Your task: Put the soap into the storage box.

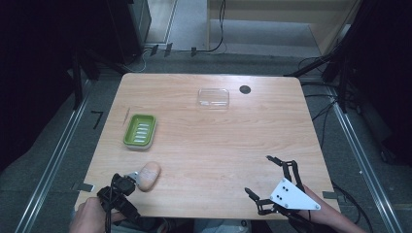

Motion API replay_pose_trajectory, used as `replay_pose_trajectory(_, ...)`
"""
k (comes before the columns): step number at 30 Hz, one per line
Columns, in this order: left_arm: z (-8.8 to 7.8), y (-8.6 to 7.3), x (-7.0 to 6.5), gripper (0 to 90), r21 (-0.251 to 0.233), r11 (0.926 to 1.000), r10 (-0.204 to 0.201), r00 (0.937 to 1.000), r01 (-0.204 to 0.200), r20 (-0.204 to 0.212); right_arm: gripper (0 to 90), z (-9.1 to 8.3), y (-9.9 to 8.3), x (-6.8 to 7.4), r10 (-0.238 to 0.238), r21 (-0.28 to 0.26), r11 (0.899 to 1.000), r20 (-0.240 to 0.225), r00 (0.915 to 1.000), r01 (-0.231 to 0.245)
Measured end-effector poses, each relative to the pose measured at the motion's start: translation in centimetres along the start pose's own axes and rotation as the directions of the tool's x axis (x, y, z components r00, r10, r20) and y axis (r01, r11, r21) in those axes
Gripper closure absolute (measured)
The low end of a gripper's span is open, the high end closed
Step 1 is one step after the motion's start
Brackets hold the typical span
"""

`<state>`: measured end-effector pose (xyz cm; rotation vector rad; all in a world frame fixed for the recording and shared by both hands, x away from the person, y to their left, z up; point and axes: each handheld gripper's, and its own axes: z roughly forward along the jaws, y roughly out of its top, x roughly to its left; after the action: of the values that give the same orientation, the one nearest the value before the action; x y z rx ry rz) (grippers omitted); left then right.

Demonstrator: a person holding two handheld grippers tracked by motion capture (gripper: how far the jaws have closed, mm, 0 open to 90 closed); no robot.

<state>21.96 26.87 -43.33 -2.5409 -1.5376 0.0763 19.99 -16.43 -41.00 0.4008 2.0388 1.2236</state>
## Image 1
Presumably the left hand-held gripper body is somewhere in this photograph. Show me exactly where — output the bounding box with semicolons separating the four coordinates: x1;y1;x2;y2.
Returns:
96;173;141;225

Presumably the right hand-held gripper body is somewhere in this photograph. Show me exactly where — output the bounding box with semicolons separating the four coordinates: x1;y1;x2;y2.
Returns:
269;177;322;233

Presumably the beige soap bar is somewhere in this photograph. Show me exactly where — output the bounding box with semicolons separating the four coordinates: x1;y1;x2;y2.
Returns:
137;160;162;192

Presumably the green soap dish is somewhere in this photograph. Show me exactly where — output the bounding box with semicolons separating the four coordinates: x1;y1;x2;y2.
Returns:
122;114;158;151

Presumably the person's right hand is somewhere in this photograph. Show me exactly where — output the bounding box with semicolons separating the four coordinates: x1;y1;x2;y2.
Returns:
302;184;340;228

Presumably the person's left hand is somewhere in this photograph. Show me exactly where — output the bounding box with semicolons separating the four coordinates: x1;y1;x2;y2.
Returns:
68;196;126;233

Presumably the person's clothing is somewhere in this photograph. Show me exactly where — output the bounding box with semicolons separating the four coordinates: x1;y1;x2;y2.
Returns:
160;217;251;233

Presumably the clear plastic lid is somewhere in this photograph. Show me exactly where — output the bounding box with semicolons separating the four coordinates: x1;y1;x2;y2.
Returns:
196;87;231;110

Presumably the black metal stand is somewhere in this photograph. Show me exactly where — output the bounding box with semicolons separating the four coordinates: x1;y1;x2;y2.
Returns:
284;28;361;115
68;48;102;112

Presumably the black cabinet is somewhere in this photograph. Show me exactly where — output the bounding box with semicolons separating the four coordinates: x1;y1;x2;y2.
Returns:
106;0;153;65

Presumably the light wooden furniture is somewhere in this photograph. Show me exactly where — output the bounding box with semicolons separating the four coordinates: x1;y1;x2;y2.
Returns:
206;0;363;56

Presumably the black floor cable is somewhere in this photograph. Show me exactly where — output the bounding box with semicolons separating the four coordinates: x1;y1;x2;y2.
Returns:
304;92;338;150
331;180;374;233

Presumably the aluminium floor rail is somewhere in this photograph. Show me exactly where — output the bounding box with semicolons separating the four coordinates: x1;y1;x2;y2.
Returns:
329;93;404;233
14;80;92;233

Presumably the black hanging cable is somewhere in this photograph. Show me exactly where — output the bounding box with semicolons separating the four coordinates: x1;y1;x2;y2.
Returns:
193;0;227;54

